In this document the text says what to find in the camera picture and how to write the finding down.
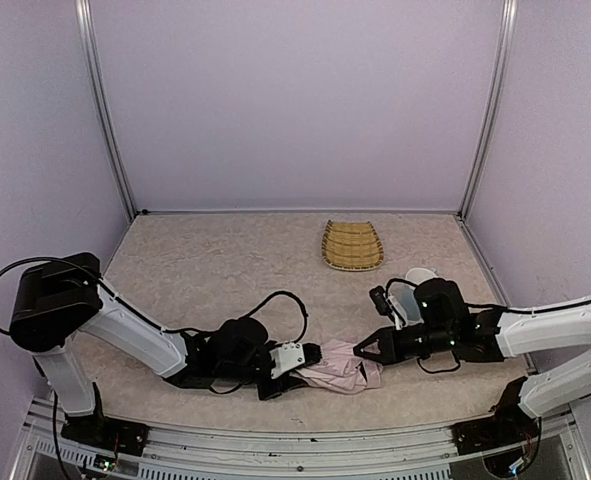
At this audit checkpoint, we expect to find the pink umbrella black lining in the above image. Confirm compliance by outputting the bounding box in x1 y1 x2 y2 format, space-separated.
294 339 383 395

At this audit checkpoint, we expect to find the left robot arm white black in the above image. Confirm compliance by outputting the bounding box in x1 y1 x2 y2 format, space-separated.
9 252 322 421

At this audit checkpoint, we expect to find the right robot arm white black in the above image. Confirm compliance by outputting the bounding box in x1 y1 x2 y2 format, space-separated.
353 277 591 419

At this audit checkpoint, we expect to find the light blue mug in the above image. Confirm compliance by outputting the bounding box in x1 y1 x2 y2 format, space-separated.
394 267 439 324

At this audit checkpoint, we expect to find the woven bamboo tray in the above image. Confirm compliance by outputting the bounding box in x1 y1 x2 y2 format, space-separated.
321 220 384 272

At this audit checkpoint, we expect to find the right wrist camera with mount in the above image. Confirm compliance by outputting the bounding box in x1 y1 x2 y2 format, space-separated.
369 286 408 330

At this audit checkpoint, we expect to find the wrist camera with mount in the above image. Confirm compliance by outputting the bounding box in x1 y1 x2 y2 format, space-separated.
270 342 305 379
369 286 408 330

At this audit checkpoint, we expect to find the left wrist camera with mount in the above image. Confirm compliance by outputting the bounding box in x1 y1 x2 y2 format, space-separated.
270 342 305 379

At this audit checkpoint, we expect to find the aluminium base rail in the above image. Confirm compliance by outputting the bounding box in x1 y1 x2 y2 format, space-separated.
3 398 591 479

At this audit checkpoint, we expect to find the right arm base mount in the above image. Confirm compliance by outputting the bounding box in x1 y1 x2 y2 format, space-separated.
452 417 539 456

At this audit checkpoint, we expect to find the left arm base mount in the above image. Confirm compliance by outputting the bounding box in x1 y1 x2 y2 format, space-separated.
61 416 149 457

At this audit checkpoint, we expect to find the right metal frame post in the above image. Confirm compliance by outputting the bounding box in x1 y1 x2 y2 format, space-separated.
458 0 519 223

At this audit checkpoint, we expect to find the metal frame post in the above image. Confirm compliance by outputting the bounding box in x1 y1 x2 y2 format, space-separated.
458 0 519 223
75 0 138 223

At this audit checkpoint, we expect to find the left metal frame post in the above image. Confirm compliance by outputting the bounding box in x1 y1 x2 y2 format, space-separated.
75 0 138 223

